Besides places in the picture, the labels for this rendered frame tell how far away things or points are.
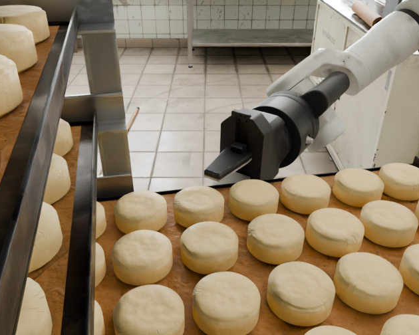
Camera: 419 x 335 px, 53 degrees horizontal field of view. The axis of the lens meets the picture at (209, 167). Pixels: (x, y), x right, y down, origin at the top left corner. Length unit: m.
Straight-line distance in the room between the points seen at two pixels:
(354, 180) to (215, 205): 0.15
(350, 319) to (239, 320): 0.09
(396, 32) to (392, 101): 1.17
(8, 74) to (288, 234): 0.26
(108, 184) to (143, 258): 0.13
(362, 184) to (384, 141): 1.48
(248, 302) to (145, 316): 0.07
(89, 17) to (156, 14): 4.46
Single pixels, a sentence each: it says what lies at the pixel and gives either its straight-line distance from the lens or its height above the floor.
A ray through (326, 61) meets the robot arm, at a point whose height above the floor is 1.12.
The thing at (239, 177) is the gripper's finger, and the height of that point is 1.04.
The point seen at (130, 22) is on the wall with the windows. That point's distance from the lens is 4.90.
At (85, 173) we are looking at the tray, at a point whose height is 1.13.
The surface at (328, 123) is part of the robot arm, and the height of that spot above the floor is 1.04.
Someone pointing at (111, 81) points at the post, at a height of 1.17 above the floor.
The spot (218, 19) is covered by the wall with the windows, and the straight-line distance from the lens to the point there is 4.82.
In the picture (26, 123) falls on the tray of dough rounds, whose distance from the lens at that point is 0.20.
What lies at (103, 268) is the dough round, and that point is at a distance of 0.36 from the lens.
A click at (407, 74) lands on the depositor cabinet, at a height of 0.76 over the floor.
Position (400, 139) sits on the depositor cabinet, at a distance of 1.96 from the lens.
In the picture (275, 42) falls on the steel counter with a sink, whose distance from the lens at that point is 4.25.
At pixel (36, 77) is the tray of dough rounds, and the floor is 1.22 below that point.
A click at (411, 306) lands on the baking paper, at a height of 1.04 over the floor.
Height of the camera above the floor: 1.30
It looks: 31 degrees down
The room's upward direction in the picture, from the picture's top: straight up
